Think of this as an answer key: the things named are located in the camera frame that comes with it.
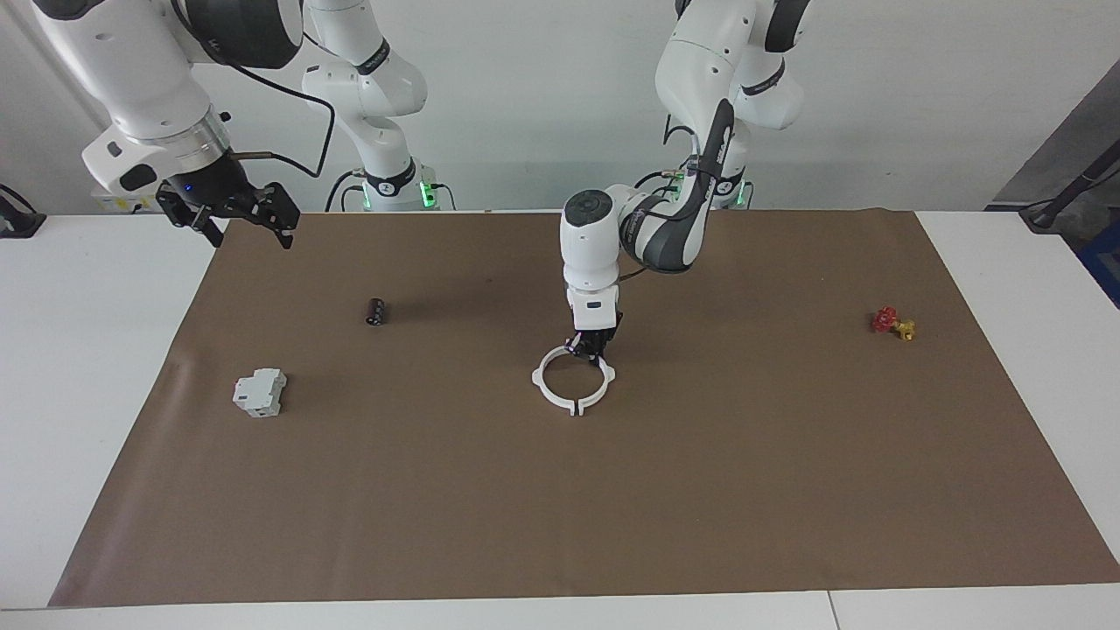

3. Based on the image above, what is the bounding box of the white half-ring pipe clamp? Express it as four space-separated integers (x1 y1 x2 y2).
569 348 616 417
531 346 581 417

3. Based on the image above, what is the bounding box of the brown paper mat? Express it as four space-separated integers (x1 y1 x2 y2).
48 208 1120 609

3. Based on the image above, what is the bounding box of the white circuit breaker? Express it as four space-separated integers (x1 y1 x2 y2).
233 368 288 418

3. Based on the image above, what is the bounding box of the black table clamp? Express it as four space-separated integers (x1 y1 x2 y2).
0 184 46 239

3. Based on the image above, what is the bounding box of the red and brass valve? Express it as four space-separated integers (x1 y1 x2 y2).
871 306 917 342

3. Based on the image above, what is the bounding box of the black stand pole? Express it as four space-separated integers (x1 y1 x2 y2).
1019 131 1120 233

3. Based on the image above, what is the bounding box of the dark grey panel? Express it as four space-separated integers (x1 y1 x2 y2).
997 83 1120 211

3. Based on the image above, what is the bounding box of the blue box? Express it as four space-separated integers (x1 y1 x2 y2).
1078 219 1120 307

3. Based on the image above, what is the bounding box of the black base cable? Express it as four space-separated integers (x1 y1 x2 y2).
634 169 683 198
325 169 364 213

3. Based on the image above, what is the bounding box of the white wall socket box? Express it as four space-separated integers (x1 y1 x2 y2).
91 185 162 214

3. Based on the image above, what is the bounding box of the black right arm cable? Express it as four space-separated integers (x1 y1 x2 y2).
175 0 337 180

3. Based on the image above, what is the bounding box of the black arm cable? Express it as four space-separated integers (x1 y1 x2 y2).
612 109 727 283
175 0 337 180

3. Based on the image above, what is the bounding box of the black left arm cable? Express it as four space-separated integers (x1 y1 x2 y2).
612 109 727 283

